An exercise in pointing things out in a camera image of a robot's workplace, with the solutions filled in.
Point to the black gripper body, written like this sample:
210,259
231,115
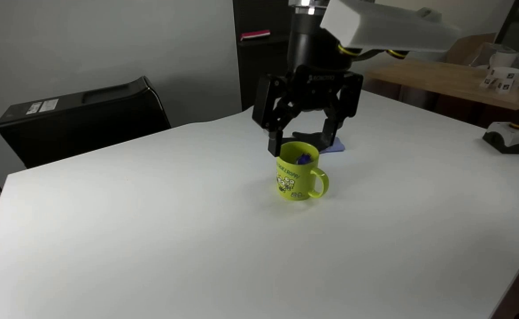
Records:
309,64

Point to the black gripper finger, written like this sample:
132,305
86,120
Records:
273,111
341,108

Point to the lime green mug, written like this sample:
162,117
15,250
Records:
295,179

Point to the dark tall cabinet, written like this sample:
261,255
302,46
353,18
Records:
259,64

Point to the pink flat item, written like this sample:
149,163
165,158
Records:
254,33

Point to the wooden side table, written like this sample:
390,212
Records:
442,76

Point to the white printed cup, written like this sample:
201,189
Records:
504,72

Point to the black and white button device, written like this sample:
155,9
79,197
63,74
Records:
509,138

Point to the black computer case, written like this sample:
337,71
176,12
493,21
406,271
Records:
82,120

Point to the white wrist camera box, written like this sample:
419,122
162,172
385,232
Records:
389,23

